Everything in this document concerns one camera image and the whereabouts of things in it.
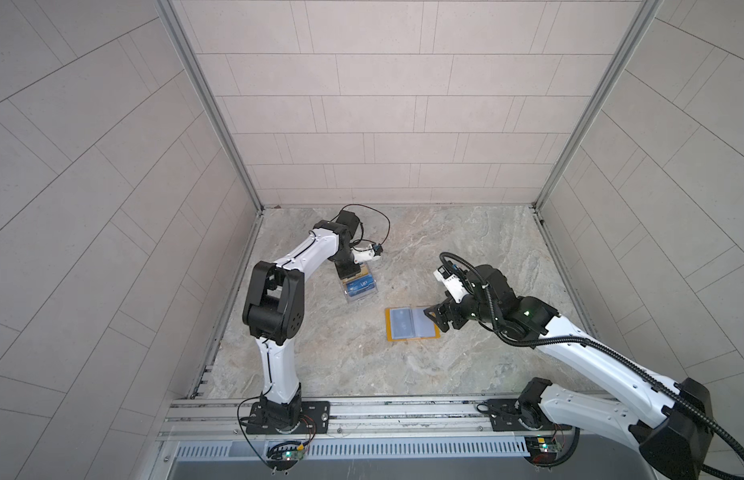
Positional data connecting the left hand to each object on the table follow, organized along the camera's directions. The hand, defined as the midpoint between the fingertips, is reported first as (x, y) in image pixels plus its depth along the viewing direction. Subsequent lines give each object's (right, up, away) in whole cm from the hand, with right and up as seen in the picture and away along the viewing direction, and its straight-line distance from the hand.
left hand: (357, 263), depth 94 cm
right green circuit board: (+45, -40, -26) cm, 66 cm away
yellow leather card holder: (+20, -17, -10) cm, 28 cm away
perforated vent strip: (-20, -38, -29) cm, 52 cm away
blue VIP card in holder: (+14, -17, -8) cm, 23 cm away
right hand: (+21, -9, -20) cm, 30 cm away
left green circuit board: (-11, -39, -29) cm, 50 cm away
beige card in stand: (+2, -2, -1) cm, 3 cm away
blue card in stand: (+1, -6, -3) cm, 7 cm away
